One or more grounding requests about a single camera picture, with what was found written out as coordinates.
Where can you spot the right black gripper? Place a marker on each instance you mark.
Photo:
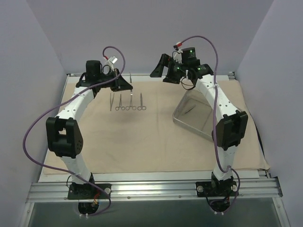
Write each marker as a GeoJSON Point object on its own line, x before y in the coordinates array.
{"type": "Point", "coordinates": [169, 70]}

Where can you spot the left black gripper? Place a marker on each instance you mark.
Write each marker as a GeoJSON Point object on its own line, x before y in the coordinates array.
{"type": "Point", "coordinates": [116, 80]}

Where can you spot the curved steel tweezers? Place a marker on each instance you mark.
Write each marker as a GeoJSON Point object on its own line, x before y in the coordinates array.
{"type": "Point", "coordinates": [130, 79]}

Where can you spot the steel scissors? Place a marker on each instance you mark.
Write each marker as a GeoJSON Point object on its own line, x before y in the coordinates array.
{"type": "Point", "coordinates": [120, 105]}
{"type": "Point", "coordinates": [141, 107]}

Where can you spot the wire mesh instrument tray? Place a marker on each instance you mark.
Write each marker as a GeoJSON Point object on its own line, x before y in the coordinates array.
{"type": "Point", "coordinates": [195, 113]}

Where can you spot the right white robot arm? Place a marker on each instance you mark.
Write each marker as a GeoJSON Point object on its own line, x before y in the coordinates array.
{"type": "Point", "coordinates": [204, 80]}

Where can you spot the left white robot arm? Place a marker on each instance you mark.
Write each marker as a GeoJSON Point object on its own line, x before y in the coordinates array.
{"type": "Point", "coordinates": [63, 133]}

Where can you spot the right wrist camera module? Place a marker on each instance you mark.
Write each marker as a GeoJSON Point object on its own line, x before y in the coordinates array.
{"type": "Point", "coordinates": [188, 56]}

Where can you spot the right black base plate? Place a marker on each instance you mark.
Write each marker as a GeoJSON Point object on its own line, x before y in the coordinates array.
{"type": "Point", "coordinates": [212, 189]}

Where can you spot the aluminium front rail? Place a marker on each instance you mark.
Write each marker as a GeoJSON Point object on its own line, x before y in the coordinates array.
{"type": "Point", "coordinates": [155, 191]}

